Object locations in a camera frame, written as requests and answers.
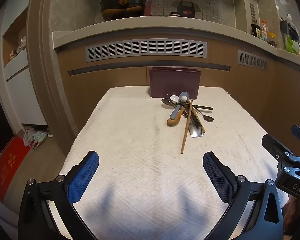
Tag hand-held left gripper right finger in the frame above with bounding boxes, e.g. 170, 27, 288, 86
202, 151, 284, 240

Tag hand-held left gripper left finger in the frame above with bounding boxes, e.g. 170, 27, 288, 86
18, 151, 100, 240

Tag wooden chopstick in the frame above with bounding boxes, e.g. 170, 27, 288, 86
192, 106, 206, 133
180, 100, 193, 155

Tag wooden-handled utensil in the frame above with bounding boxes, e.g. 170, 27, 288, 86
167, 107, 188, 126

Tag dark translucent plastic spoon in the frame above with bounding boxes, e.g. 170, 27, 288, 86
161, 98, 214, 111

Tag maroon plastic utensil box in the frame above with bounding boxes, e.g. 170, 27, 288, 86
149, 67, 202, 98

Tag grey metal spoon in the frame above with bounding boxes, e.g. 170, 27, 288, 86
194, 106, 215, 122

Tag slippers on floor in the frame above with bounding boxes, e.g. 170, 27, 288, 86
22, 127, 53, 150

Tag white textured towel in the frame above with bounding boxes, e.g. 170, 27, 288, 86
59, 86, 290, 240

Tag red floor mat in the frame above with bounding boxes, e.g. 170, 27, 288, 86
0, 136, 32, 202

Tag short grey vent grille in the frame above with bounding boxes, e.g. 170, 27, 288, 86
237, 50, 268, 71

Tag green packets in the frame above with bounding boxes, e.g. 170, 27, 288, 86
285, 36, 300, 54

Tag yellow-lidded jar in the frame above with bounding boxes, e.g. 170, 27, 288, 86
266, 32, 278, 47

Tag white shelf cabinet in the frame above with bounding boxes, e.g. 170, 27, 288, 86
0, 0, 48, 133

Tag orange-capped clear bottle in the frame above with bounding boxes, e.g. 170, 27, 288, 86
260, 20, 269, 40

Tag long grey vent grille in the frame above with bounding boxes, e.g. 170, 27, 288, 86
85, 39, 207, 62

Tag beige stone countertop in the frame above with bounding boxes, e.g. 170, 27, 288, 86
52, 16, 300, 67

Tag black wok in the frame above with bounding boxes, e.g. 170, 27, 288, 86
100, 0, 147, 22

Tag white wall socket panel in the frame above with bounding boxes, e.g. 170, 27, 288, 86
249, 2, 256, 23

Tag cartoon wall sticker with apron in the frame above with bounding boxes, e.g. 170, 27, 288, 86
171, 0, 202, 18

